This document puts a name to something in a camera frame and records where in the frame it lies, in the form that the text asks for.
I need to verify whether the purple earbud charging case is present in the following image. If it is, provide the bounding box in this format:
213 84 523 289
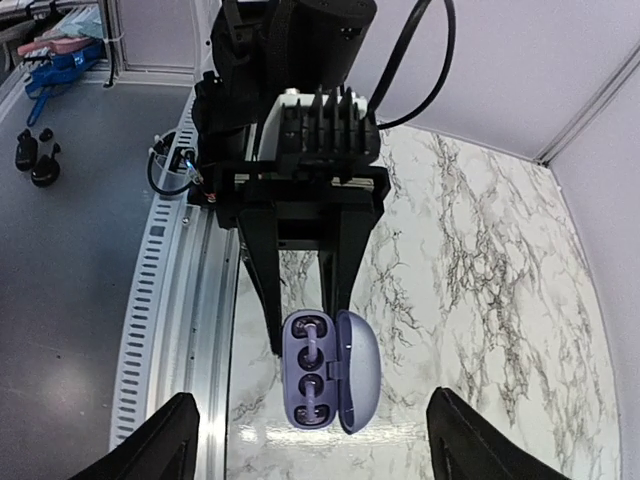
281 310 382 435

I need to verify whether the blue plastic tool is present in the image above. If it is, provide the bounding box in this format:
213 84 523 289
25 40 104 127

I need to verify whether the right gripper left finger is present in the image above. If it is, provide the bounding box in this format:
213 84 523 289
72 392 200 480

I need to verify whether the left aluminium frame post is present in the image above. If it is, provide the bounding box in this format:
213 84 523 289
533 43 640 168

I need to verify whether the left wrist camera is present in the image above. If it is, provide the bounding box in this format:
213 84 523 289
256 89 381 175

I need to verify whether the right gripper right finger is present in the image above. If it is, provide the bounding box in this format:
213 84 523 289
426 387 565 480

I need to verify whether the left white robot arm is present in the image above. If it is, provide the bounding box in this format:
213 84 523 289
187 1 390 354

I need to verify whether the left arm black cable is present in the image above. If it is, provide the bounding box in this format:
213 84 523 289
367 0 457 131

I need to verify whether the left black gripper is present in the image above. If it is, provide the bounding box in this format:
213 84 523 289
212 162 390 357

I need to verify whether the purple clip earbud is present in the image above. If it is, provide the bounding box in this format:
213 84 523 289
291 316 328 371
294 374 331 428

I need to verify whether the front aluminium rail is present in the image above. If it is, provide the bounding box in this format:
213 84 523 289
107 89 241 480

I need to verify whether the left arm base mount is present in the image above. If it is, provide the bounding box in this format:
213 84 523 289
146 129 217 204

